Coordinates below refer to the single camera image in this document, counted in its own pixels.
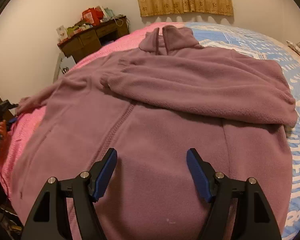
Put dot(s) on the brown wooden desk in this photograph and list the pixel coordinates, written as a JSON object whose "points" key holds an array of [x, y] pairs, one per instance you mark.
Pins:
{"points": [[90, 38]]}

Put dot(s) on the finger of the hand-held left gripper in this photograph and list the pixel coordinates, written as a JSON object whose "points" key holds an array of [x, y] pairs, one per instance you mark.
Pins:
{"points": [[12, 105], [12, 120]]}

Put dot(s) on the green boxes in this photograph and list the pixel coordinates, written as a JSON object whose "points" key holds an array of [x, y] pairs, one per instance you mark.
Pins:
{"points": [[78, 29]]}

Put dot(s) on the blue printed bedsheet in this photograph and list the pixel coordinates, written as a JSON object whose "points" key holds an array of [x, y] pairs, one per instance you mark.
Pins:
{"points": [[265, 47]]}

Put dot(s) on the white card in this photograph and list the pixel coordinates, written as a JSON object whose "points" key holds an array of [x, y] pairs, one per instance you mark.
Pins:
{"points": [[61, 33]]}

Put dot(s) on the purple fleece jacket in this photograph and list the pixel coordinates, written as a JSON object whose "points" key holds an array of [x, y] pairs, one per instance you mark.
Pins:
{"points": [[165, 105]]}

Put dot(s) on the red gift box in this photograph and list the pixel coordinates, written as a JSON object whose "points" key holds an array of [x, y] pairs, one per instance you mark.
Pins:
{"points": [[91, 16]]}

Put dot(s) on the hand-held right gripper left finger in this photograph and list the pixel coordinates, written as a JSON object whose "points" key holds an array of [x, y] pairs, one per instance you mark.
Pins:
{"points": [[105, 172]]}

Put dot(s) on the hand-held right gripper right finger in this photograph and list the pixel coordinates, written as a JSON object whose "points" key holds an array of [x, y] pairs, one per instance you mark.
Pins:
{"points": [[197, 172]]}

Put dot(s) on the light teal box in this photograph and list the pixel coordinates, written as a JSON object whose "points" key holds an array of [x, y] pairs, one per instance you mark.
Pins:
{"points": [[108, 13]]}

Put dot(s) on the white paper bag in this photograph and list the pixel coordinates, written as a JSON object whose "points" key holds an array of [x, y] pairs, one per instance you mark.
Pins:
{"points": [[68, 65]]}

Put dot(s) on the pink blanket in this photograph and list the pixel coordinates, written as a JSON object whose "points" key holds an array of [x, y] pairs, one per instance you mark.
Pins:
{"points": [[107, 47]]}

